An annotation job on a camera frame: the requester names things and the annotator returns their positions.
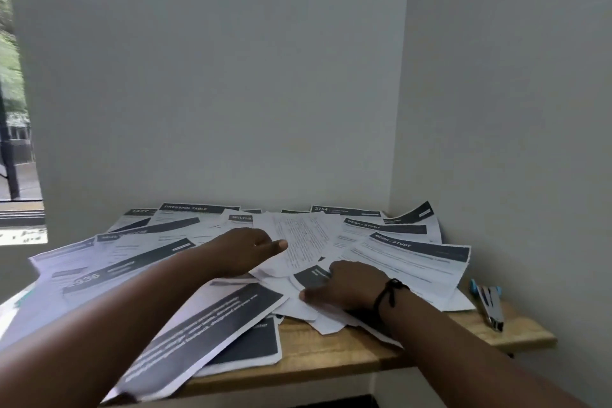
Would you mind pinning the pile of printed paper sheets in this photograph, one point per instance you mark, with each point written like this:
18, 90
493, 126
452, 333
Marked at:
158, 278

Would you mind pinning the window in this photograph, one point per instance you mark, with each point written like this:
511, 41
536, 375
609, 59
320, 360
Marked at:
14, 135

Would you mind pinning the black wrist band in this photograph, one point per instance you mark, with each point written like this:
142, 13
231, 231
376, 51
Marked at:
388, 297

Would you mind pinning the person's left fingers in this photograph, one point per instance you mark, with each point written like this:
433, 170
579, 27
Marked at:
273, 246

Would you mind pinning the white text-only paper page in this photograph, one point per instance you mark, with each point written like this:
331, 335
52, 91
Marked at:
301, 240

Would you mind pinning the blue and silver stapler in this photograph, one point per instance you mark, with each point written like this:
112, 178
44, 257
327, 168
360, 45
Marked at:
488, 303

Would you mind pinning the person's left hand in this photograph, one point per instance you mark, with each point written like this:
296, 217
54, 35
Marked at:
239, 252

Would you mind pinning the person's right forearm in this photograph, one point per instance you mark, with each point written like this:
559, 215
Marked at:
459, 360

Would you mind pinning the person's left forearm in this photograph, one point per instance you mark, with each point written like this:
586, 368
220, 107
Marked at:
110, 326

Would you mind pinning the person's right thumb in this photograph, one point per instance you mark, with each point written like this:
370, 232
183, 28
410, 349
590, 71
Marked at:
316, 296

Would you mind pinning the person's right hand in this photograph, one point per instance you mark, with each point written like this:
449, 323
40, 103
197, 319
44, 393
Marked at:
354, 283

